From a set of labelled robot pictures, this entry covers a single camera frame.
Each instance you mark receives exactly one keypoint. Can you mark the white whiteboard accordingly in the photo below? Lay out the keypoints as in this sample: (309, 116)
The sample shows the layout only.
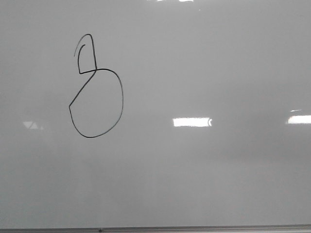
(137, 113)

